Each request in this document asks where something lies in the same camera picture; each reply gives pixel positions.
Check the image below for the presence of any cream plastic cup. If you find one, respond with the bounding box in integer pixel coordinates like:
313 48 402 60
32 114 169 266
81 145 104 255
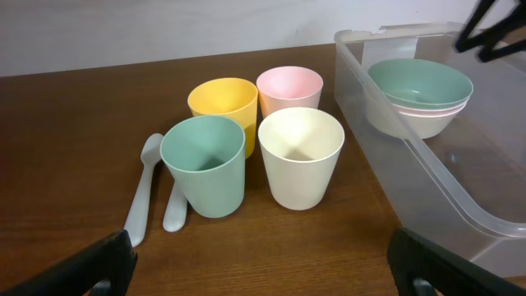
257 107 345 210

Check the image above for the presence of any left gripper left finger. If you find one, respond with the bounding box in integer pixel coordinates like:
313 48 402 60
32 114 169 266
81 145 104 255
1 230 138 296

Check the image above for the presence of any short white plastic spoon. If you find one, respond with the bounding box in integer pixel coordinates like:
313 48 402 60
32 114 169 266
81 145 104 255
162 183 187 233

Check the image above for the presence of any pink plastic cup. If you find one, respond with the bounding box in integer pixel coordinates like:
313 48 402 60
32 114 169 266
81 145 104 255
256 66 324 118

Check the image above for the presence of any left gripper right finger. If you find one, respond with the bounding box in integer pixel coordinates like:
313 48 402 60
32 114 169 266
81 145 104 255
387 228 525 296

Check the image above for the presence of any yellow plastic cup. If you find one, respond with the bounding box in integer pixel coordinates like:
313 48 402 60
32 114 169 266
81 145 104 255
187 77 259 158

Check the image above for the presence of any white plastic bowl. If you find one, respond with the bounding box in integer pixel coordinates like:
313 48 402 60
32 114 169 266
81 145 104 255
365 94 458 139

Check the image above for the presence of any clear plastic storage container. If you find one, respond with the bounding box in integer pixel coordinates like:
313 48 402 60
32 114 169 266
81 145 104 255
335 23 525 277

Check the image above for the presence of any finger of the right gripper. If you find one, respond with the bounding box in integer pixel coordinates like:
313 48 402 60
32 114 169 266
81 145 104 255
454 0 525 62

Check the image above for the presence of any pink plastic bowl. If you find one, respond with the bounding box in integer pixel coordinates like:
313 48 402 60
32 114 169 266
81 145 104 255
392 102 467 118

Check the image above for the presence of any green plastic bowl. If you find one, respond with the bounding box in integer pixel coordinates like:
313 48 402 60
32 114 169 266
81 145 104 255
367 58 473 109

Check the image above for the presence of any green plastic cup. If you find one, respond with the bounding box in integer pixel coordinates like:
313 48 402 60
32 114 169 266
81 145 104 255
160 115 246 218

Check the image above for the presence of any long white plastic spoon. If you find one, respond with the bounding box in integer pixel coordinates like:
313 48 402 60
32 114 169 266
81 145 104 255
124 133 164 247

